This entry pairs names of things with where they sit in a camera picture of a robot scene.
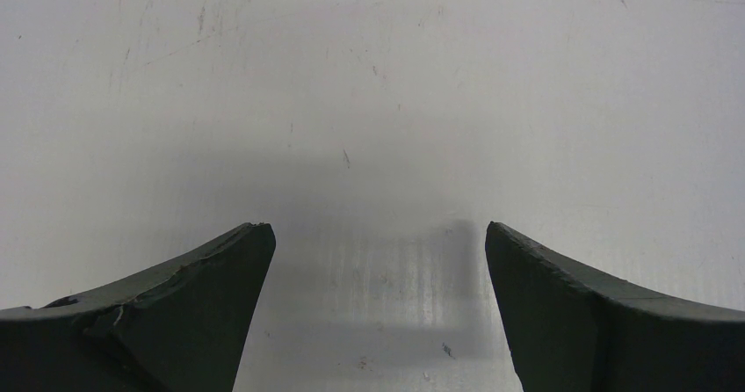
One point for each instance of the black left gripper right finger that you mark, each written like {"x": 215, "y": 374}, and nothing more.
{"x": 572, "y": 327}

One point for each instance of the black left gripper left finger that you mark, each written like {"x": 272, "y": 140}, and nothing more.
{"x": 177, "y": 326}

